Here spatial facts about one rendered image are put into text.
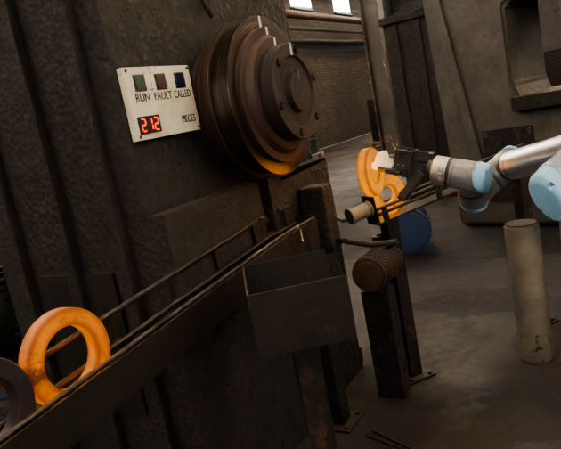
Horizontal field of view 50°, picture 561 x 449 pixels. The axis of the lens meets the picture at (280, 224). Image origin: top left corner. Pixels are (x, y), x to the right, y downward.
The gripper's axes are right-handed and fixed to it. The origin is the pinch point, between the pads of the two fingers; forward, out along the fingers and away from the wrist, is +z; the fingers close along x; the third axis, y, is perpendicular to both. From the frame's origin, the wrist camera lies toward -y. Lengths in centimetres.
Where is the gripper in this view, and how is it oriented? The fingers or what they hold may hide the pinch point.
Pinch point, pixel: (370, 166)
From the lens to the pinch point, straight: 196.6
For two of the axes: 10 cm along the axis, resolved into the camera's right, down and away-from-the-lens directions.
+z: -8.7, -2.0, 4.4
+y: 0.7, -9.5, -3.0
